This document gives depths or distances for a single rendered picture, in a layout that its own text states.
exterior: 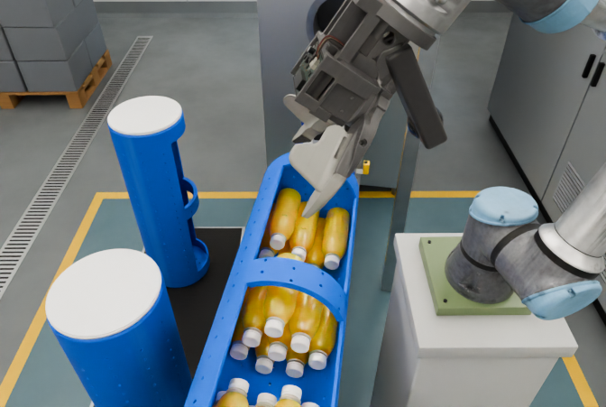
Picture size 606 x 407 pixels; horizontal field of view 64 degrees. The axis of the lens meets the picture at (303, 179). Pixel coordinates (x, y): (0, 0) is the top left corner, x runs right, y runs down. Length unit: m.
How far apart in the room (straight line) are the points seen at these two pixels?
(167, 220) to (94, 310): 0.89
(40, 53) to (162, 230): 2.36
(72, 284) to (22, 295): 1.54
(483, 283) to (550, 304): 0.20
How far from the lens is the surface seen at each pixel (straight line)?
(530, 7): 0.52
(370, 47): 0.47
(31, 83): 4.38
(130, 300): 1.30
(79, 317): 1.31
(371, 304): 2.53
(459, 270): 1.09
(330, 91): 0.46
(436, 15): 0.45
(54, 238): 3.14
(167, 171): 1.98
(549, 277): 0.91
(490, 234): 0.98
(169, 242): 2.22
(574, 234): 0.90
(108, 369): 1.37
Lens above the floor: 2.02
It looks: 39 degrees down
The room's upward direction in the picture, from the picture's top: straight up
